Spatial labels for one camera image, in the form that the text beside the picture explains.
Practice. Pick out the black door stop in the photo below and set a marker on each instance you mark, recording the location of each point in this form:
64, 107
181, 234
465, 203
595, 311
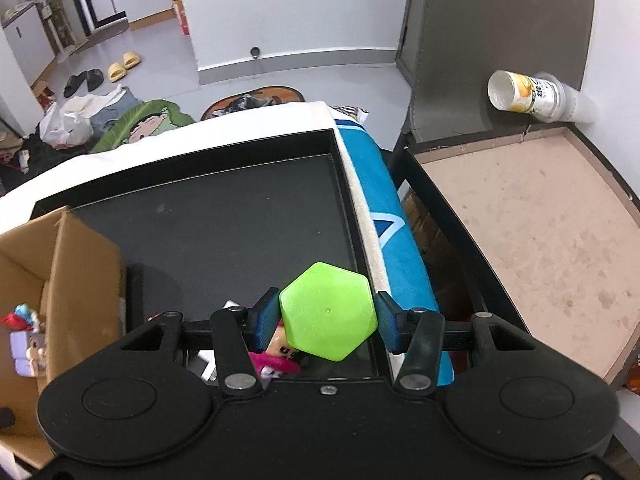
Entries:
255, 52

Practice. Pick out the orange rimmed door mat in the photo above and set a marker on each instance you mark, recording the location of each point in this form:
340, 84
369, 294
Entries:
260, 97

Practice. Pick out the blue jeans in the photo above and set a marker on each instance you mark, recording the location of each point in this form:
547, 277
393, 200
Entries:
122, 105

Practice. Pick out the black slipper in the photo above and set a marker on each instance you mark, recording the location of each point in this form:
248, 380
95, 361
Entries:
75, 85
92, 79

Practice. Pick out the green hexagonal box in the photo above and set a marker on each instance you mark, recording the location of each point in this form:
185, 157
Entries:
325, 310

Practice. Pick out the grey chair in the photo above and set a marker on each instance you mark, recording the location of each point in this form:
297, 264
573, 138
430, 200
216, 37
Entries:
500, 20

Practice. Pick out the brown cardboard box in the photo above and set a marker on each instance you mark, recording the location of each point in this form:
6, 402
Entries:
85, 270

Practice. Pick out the yellow print paper cup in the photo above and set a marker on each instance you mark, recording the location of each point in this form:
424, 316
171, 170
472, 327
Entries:
515, 92

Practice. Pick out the brown floor mat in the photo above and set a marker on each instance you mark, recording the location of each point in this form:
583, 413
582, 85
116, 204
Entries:
95, 40

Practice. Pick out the black clothes pile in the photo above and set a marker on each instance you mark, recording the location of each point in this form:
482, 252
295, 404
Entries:
35, 155

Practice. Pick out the green cartoon cushion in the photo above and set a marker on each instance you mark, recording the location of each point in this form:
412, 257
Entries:
150, 125

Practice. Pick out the purple cube toy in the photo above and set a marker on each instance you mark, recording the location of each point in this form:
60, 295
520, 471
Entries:
25, 355

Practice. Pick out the white plastic bag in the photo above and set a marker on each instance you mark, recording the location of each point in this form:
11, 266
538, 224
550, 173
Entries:
65, 125

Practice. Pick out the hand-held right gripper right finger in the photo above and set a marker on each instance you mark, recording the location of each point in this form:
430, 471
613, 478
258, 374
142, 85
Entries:
389, 322

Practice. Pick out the pink figure toy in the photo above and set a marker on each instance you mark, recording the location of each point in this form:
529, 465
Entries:
272, 362

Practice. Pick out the red and blue figurine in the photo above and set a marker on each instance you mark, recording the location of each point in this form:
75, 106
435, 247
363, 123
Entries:
20, 317

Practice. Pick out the yellow slipper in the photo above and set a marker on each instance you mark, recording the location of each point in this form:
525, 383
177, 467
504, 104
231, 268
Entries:
131, 59
117, 71

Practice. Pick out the black tray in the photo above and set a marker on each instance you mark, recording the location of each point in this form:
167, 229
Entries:
225, 210

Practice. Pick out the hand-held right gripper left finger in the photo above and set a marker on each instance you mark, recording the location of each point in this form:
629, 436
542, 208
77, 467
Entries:
262, 322

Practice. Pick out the white low cabinet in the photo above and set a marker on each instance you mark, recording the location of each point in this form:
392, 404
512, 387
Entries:
25, 45

